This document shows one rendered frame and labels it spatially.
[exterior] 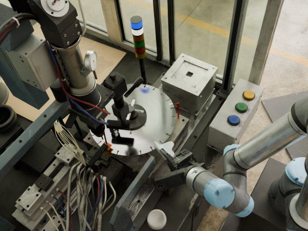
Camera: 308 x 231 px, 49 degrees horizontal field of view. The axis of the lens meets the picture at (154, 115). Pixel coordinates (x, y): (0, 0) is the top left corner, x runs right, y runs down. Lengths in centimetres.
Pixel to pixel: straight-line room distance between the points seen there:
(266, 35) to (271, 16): 8
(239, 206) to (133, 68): 93
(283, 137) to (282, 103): 163
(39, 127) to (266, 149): 74
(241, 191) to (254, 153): 13
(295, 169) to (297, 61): 179
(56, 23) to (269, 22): 78
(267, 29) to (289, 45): 173
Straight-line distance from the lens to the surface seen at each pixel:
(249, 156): 105
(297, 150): 239
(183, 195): 135
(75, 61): 85
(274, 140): 97
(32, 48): 83
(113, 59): 178
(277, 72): 279
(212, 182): 99
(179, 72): 148
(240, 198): 106
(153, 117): 128
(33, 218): 133
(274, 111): 252
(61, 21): 76
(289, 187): 120
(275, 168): 144
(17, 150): 121
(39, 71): 86
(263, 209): 136
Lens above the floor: 200
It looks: 55 degrees down
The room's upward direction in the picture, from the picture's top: 6 degrees counter-clockwise
